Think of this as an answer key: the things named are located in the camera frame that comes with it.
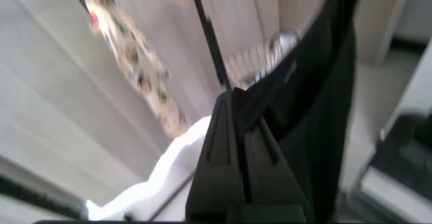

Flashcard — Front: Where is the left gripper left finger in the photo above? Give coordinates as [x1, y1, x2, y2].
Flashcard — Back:
[184, 88, 244, 222]

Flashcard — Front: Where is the black clothes rack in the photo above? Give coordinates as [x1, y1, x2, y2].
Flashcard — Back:
[148, 0, 234, 222]

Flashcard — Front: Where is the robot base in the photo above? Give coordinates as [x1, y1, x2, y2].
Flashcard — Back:
[347, 107, 432, 223]

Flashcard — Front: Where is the cream printed garment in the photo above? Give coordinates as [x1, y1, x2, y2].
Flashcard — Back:
[79, 0, 192, 139]

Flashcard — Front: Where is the white laundry basket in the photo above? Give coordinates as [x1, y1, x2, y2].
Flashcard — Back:
[224, 30, 303, 88]

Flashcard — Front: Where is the white curtain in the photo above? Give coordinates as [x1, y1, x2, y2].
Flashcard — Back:
[0, 0, 333, 218]

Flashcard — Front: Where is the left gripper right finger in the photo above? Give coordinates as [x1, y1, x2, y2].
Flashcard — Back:
[232, 87, 312, 222]

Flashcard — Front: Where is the black garment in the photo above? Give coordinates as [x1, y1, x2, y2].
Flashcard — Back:
[235, 0, 366, 223]

